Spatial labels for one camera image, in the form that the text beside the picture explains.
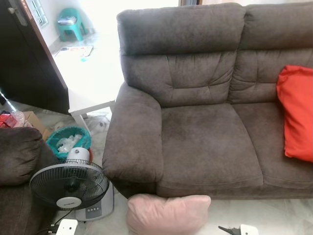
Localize red pillow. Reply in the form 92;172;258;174
276;65;313;163

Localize grey-brown two-seat sofa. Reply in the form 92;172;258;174
102;2;313;199

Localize pink pillow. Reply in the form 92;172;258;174
126;194;212;235

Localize pale floor mat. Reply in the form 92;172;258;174
61;45;93;57

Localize grey-brown long sofa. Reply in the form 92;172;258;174
0;127;59;235

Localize white table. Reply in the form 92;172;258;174
51;42;129;130

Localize teal plastic basket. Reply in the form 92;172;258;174
46;126;92;161

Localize black and white fan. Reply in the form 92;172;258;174
29;147;114;223

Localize teal plastic stool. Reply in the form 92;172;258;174
56;7;89;42

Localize brown cardboard box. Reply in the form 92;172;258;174
22;111;52;140

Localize white louvred window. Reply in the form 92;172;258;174
27;0;49;27

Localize dark wooden door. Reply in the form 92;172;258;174
0;0;70;115

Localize red and white packages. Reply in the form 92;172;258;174
0;112;25;129

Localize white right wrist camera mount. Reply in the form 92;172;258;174
239;224;260;235

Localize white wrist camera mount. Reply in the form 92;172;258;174
55;219;79;235
239;224;260;235

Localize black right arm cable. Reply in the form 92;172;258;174
218;225;241;235

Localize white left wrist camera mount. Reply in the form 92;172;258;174
55;219;79;235

